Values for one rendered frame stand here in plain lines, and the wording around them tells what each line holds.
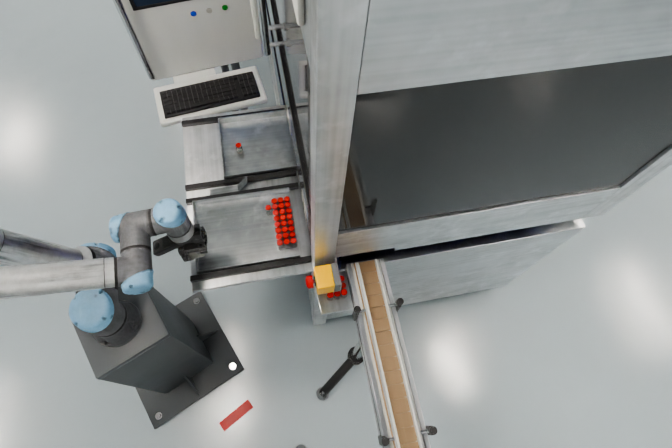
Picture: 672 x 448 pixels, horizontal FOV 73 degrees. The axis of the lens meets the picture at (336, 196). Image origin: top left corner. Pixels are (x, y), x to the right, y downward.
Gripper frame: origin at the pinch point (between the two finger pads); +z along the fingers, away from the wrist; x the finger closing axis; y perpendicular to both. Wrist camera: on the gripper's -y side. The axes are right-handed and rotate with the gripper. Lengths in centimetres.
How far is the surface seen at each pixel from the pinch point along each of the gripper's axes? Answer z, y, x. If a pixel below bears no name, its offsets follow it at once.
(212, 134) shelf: 4, 10, 49
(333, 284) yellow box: -11.5, 43.4, -21.0
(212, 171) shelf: 3.6, 8.8, 32.9
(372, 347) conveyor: -1, 52, -40
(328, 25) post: -103, 40, -13
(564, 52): -93, 79, -12
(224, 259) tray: 3.4, 10.3, -2.0
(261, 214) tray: 3.4, 24.4, 12.4
